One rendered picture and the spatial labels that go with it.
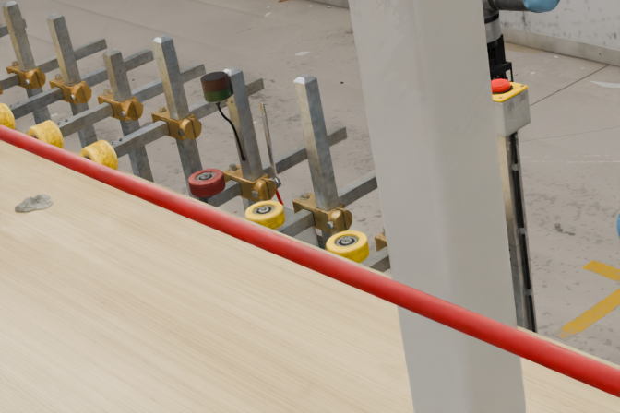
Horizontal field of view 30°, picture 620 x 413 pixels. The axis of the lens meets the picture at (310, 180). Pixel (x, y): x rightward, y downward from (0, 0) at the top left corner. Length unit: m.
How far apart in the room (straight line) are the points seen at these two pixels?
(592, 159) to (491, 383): 3.84
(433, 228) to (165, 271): 1.68
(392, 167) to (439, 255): 0.05
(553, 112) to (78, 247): 2.86
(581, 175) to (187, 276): 2.40
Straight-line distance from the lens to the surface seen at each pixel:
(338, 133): 2.81
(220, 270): 2.21
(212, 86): 2.48
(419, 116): 0.57
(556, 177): 4.37
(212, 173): 2.61
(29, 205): 2.66
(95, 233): 2.48
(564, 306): 3.61
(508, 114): 1.94
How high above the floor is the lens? 1.96
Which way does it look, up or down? 25 degrees down
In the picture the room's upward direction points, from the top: 11 degrees counter-clockwise
